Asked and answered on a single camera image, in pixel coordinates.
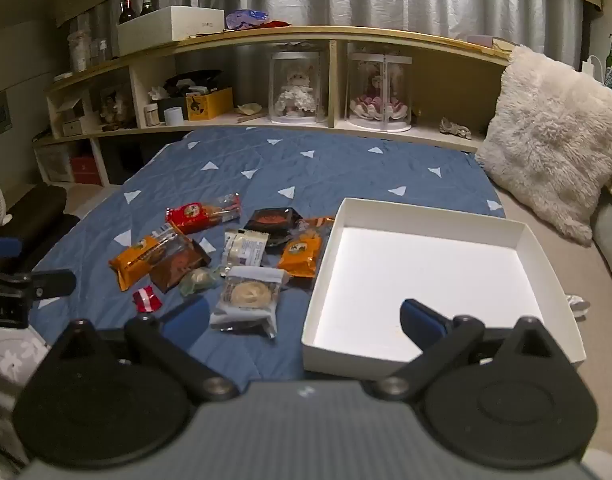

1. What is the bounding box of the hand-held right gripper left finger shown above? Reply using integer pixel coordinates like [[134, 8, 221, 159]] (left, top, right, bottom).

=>
[[46, 296, 240, 403]]

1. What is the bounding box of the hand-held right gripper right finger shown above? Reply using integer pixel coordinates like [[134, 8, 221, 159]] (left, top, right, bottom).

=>
[[376, 299, 579, 403]]

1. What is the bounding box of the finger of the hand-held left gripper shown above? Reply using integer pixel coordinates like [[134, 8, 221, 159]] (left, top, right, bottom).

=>
[[30, 268, 77, 311], [0, 237, 25, 262]]

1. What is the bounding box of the green white candy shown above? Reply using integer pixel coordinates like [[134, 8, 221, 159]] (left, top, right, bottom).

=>
[[179, 267, 221, 297]]

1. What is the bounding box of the shallow white cardboard box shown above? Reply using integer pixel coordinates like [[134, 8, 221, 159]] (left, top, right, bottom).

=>
[[301, 197, 587, 382]]

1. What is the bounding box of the red white striped candy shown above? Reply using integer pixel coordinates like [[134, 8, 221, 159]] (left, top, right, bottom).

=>
[[131, 283, 164, 314]]

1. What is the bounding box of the brown snack packet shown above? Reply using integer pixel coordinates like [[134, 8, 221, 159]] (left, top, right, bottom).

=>
[[151, 240, 213, 292]]

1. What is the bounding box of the clear round pastry packet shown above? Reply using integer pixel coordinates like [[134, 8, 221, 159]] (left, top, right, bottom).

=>
[[209, 266, 291, 340]]

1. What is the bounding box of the orange snack packet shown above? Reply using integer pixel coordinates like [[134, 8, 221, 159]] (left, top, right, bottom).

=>
[[109, 225, 188, 291]]

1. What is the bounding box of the white barcode snack packet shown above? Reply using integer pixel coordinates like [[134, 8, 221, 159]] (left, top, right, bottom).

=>
[[221, 228, 271, 267]]

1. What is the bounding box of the red biscuit packet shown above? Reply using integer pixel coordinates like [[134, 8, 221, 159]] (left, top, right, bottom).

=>
[[166, 193, 242, 235]]

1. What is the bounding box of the black mooncake packet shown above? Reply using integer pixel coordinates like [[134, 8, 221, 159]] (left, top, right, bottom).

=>
[[244, 207, 303, 254]]

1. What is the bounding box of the orange biscuit packet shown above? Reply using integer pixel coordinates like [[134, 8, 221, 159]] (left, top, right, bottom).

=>
[[277, 216, 336, 280]]

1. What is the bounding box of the floral grey cloth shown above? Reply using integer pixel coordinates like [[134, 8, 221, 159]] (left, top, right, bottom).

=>
[[0, 324, 53, 463]]

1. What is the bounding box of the clear storage bin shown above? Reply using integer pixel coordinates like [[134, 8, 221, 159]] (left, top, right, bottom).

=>
[[35, 144, 75, 184]]

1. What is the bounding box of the red storage box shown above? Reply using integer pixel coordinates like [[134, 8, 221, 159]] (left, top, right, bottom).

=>
[[69, 155, 103, 186]]

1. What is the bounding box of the small cardboard box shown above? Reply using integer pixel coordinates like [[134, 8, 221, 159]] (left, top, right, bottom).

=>
[[55, 97, 88, 137]]

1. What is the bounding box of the silver foil wrapper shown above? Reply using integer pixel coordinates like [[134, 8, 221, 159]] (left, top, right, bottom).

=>
[[565, 294, 593, 319]]

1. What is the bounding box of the beige mattress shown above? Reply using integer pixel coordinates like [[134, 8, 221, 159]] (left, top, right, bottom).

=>
[[486, 187, 612, 461]]

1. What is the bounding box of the blue triangle print blanket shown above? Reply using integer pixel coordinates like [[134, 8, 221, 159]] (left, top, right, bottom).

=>
[[28, 126, 505, 382]]

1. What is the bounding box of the brown figurine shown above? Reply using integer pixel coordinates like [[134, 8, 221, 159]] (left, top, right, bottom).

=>
[[99, 87, 133, 127]]

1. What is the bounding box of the grey stone figurine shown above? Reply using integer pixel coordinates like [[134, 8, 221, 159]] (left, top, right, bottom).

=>
[[439, 117, 473, 141]]

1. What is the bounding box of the grey sofa cushion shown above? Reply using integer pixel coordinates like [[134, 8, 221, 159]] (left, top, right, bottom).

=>
[[590, 189, 612, 307]]

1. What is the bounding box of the yellow box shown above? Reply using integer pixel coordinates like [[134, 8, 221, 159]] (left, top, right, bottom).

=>
[[185, 87, 235, 122]]

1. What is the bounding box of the clear glass jar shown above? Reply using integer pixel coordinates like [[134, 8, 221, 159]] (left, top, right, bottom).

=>
[[68, 29, 92, 73]]

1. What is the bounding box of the white fluffy pillow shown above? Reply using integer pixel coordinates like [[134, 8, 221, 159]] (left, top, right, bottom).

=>
[[475, 44, 612, 247]]

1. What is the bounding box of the pink doll in clear dome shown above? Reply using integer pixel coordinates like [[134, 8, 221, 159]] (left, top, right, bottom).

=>
[[345, 51, 415, 133]]

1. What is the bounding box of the white doll in clear dome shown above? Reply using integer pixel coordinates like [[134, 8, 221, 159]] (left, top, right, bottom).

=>
[[267, 49, 330, 127]]

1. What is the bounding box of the large white storage box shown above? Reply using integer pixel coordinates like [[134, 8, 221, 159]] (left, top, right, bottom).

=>
[[116, 5, 226, 58]]

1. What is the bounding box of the wooden shelf unit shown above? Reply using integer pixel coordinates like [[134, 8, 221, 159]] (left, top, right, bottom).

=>
[[32, 25, 518, 187]]

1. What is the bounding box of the blue purple plastic bag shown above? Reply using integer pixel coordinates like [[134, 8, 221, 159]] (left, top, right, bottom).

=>
[[224, 8, 273, 31]]

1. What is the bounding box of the white charger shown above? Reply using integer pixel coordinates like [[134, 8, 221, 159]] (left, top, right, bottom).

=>
[[580, 54, 607, 82]]

